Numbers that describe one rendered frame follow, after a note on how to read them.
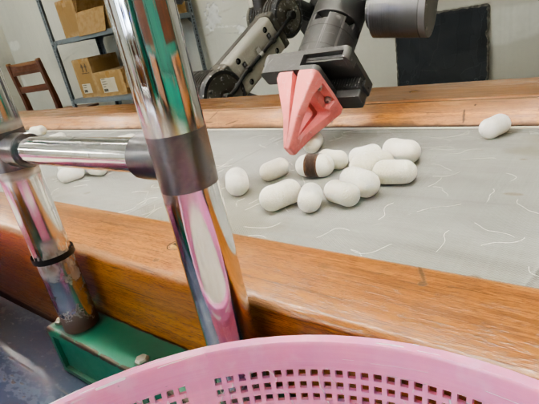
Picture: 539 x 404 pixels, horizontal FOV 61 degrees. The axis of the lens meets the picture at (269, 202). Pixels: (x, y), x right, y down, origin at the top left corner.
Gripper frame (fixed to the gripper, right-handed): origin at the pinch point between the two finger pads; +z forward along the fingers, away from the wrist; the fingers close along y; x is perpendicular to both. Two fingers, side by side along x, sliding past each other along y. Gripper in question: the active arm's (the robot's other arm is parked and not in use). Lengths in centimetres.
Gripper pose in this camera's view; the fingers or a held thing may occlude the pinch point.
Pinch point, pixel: (291, 144)
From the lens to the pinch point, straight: 46.3
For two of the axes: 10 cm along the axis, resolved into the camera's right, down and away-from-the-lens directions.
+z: -3.3, 9.0, -2.9
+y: 7.9, 1.0, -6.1
